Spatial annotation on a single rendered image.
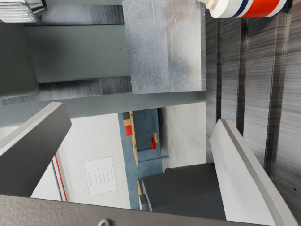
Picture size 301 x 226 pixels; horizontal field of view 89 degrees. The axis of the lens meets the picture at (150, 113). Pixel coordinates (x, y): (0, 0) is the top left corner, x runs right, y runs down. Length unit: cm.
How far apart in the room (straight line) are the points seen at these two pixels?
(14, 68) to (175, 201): 44
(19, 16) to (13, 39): 25
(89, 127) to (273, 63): 456
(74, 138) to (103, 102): 427
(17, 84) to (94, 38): 29
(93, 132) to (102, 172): 132
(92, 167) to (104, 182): 62
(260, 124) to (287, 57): 10
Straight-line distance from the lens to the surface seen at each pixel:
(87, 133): 475
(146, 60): 59
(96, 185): 549
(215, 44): 38
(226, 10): 23
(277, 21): 29
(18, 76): 48
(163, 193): 34
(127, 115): 402
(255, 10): 26
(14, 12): 26
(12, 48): 49
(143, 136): 479
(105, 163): 508
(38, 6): 26
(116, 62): 61
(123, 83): 60
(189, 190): 34
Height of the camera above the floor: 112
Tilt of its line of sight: 11 degrees down
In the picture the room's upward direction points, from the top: 98 degrees counter-clockwise
